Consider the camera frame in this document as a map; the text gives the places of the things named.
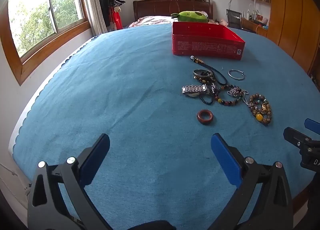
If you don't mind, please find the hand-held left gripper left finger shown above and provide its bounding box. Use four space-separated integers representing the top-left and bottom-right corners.
27 133 111 230

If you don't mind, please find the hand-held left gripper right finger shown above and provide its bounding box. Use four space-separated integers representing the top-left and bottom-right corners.
211 133 293 230

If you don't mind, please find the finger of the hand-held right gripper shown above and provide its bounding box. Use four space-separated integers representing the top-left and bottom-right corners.
304 118 320 135
283 127 313 149

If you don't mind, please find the red-brown ring bangle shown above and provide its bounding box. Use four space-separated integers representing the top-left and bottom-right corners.
197 110 217 126

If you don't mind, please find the multicoloured bead bracelet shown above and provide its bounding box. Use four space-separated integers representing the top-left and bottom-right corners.
212 84 247 107

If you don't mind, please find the silver bangle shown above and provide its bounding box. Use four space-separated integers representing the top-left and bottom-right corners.
228 69 245 81

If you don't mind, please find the red tin box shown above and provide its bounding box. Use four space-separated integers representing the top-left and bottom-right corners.
171 21 246 61

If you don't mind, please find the silver metal watch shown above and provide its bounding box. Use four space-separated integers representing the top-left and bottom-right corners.
181 84 218 98

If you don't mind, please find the blue blanket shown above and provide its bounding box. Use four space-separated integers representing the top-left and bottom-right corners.
9 23 320 230

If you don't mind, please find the wooden desk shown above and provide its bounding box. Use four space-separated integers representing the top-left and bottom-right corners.
241 17 269 37

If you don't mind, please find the wooden wardrobe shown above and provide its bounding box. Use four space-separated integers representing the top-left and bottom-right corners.
266 0 320 75

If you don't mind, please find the black office chair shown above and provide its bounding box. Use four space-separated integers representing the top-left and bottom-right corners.
226 9 243 30

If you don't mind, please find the red bag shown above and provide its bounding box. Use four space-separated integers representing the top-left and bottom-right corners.
111 11 123 30

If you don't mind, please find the green avocado plush toy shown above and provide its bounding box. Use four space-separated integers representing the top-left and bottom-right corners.
171 11 209 23

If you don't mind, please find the bed quilt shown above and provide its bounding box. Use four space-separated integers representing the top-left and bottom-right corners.
127 15 175 28

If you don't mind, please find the black hanging garment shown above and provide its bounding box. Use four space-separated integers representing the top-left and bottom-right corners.
98 0 112 28

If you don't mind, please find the dark wooden headboard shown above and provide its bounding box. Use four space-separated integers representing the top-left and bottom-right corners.
133 0 213 21

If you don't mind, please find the tiger eye bead bracelet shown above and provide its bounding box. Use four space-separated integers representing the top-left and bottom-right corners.
248 93 273 126

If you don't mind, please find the dark blue bead bracelet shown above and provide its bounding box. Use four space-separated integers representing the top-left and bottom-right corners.
199 93 215 106

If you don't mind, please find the white cable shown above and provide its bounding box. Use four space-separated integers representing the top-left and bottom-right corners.
0 162 32 210

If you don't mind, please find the large wooden frame window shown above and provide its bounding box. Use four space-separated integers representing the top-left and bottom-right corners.
0 0 91 86

